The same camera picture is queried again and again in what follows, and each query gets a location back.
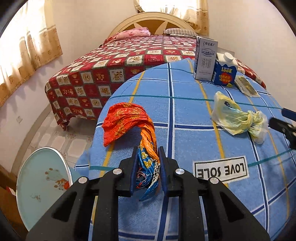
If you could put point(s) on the pale yellow plastic bag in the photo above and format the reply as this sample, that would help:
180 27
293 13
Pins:
230 117

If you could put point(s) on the back beige curtain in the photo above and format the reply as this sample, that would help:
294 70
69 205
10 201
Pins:
194 12

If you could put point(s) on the blue plaid bedsheet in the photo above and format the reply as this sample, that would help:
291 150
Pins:
261 176

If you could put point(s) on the red patchwork bedspread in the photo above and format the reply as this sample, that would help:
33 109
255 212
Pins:
82 88

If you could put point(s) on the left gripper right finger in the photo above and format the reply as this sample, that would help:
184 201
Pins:
208 210

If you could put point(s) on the brown wooden furniture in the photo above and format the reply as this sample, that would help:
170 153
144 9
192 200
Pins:
9 205

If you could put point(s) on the small clear snack packet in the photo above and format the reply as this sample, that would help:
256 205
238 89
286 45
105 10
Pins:
245 87

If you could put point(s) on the light blue round tray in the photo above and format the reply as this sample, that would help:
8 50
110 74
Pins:
42 179

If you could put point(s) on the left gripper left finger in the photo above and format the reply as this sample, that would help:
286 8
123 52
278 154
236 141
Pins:
88 210

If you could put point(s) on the left beige curtain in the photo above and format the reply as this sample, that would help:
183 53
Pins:
29 42

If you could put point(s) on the orange and blue wrapper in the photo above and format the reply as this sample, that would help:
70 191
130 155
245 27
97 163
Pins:
122 117

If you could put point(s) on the blue Look drink carton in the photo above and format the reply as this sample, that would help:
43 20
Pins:
225 69

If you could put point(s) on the pink pillow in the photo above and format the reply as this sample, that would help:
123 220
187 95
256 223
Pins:
136 32

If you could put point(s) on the striped pillow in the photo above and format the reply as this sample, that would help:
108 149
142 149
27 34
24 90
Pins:
180 32

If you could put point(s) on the cream wooden headboard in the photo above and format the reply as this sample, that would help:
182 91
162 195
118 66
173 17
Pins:
156 23

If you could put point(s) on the wall power outlet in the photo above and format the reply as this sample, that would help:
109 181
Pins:
19 119

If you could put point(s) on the tall white milk carton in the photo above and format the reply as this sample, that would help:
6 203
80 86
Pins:
205 56

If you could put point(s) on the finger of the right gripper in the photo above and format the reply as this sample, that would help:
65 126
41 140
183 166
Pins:
283 127
288 114

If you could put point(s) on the beige curtain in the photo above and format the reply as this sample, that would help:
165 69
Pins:
194 12
29 42

